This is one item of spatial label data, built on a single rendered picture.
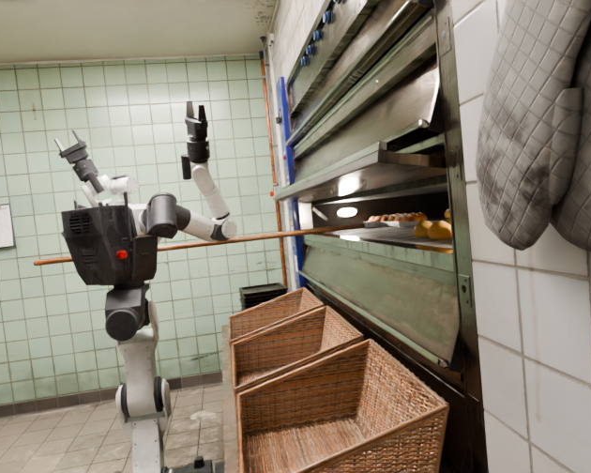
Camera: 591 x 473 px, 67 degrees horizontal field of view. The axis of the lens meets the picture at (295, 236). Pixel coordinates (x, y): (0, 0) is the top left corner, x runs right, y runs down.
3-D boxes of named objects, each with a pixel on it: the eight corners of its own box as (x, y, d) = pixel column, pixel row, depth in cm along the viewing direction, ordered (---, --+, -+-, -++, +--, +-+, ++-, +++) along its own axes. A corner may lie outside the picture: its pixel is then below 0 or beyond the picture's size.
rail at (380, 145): (274, 196, 269) (277, 196, 269) (378, 150, 92) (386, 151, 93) (274, 192, 269) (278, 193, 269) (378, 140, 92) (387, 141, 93)
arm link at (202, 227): (232, 249, 184) (189, 232, 168) (213, 246, 193) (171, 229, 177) (240, 222, 186) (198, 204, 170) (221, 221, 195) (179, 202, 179)
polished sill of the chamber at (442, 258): (311, 237, 274) (310, 231, 274) (479, 269, 97) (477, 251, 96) (302, 238, 273) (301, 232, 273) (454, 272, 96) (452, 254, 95)
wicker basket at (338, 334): (334, 360, 213) (329, 303, 211) (372, 410, 157) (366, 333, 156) (233, 375, 206) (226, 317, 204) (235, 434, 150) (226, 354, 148)
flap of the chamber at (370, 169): (274, 200, 269) (306, 203, 272) (377, 162, 92) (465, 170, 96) (274, 196, 269) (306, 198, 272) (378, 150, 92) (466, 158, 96)
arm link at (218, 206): (224, 188, 180) (242, 227, 189) (208, 187, 187) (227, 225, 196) (205, 202, 174) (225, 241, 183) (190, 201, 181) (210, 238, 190)
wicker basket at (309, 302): (310, 330, 271) (305, 285, 270) (330, 358, 216) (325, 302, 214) (230, 342, 264) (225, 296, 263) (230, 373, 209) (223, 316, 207)
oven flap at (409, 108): (296, 190, 271) (304, 158, 271) (438, 132, 95) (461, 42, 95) (289, 188, 270) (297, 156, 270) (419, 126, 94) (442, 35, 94)
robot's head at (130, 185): (128, 199, 172) (125, 175, 172) (108, 201, 176) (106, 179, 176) (140, 198, 178) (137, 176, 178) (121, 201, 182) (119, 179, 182)
